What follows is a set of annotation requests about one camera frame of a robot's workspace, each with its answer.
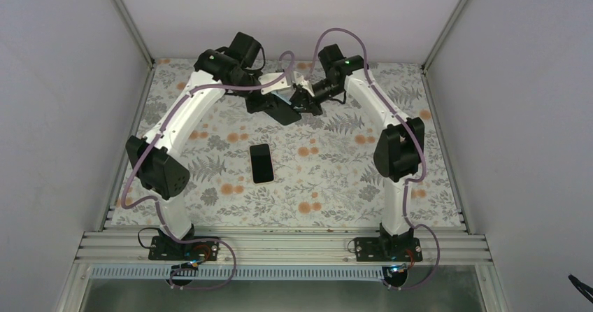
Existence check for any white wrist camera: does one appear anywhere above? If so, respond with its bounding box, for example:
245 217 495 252
292 73 314 96
258 72 293 95

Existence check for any right aluminium corner post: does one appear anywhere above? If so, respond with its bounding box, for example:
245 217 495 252
422 0 470 75

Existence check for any slotted cable duct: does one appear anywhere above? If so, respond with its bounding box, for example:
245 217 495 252
89 264 384 281

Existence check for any light blue phone case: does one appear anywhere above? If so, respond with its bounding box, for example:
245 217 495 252
273 92 292 106

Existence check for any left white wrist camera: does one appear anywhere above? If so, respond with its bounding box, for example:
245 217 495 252
258 72 293 95

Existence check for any left aluminium corner post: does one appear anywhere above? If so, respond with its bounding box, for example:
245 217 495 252
111 0 155 68

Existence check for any phone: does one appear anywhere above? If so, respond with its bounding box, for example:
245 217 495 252
249 143 274 184

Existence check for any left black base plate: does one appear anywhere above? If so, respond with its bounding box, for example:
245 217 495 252
137 227 220 262

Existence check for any black object at edge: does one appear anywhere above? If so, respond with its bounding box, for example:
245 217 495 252
568 274 593 303

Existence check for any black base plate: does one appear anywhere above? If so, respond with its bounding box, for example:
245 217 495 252
137 227 220 262
346 224 423 262

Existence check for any black smartphone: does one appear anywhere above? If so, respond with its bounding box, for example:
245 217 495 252
264 95 301 126

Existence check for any aluminium corner post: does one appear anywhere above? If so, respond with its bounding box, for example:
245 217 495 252
422 0 470 75
111 0 155 68

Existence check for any aluminium mounting rail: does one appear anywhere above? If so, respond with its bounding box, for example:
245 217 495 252
75 227 493 265

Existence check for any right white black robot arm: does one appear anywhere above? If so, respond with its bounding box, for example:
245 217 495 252
290 44 426 261

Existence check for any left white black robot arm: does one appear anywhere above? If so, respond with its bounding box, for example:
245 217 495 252
122 32 264 260

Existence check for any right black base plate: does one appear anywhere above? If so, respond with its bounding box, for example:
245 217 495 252
346 224 423 262

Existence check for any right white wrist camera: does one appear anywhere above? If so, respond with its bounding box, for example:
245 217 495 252
292 73 314 96

